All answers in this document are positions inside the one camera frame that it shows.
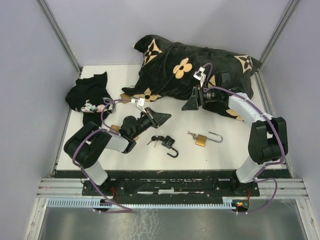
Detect silver keys of large padlock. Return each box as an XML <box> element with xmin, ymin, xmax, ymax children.
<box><xmin>187</xmin><ymin>131</ymin><xmax>198</xmax><ymax>140</ymax></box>

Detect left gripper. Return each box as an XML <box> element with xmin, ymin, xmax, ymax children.
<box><xmin>131</xmin><ymin>107</ymin><xmax>172</xmax><ymax>139</ymax></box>

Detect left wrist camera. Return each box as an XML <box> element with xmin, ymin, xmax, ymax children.
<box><xmin>136</xmin><ymin>97</ymin><xmax>146</xmax><ymax>112</ymax></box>

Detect black-headed keys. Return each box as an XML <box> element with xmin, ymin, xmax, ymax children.
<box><xmin>147</xmin><ymin>135</ymin><xmax>165</xmax><ymax>145</ymax></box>

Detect black printed garment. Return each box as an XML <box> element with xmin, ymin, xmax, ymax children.
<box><xmin>65</xmin><ymin>72</ymin><xmax>115</xmax><ymax>126</ymax></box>

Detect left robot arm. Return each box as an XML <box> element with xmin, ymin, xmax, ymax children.
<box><xmin>63</xmin><ymin>107</ymin><xmax>172</xmax><ymax>195</ymax></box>

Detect black floral pillow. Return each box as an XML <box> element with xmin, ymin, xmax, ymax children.
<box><xmin>121</xmin><ymin>34</ymin><xmax>263</xmax><ymax>122</ymax></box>

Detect black padlock shackle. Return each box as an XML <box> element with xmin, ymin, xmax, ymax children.
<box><xmin>161</xmin><ymin>135</ymin><xmax>179</xmax><ymax>158</ymax></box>

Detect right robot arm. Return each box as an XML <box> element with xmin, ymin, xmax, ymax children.
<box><xmin>181</xmin><ymin>68</ymin><xmax>288</xmax><ymax>196</ymax></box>

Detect brass padlock near pillow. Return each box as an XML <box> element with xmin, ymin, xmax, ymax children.
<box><xmin>120</xmin><ymin>93</ymin><xmax>131</xmax><ymax>100</ymax></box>

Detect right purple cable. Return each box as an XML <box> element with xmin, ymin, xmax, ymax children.
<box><xmin>201</xmin><ymin>62</ymin><xmax>287</xmax><ymax>215</ymax></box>

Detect slotted cable duct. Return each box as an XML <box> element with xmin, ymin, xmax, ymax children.
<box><xmin>47</xmin><ymin>196</ymin><xmax>251</xmax><ymax>209</ymax></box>

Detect large brass padlock long shackle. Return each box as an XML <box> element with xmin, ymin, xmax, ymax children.
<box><xmin>193</xmin><ymin>131</ymin><xmax>224</xmax><ymax>147</ymax></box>

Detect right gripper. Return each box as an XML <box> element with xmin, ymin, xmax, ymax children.
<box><xmin>181</xmin><ymin>84</ymin><xmax>221</xmax><ymax>111</ymax></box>

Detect medium brass padlock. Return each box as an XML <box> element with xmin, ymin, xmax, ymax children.
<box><xmin>110</xmin><ymin>124</ymin><xmax>121</xmax><ymax>131</ymax></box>

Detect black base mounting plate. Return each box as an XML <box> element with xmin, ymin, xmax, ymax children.
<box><xmin>81</xmin><ymin>169</ymin><xmax>261</xmax><ymax>203</ymax></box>

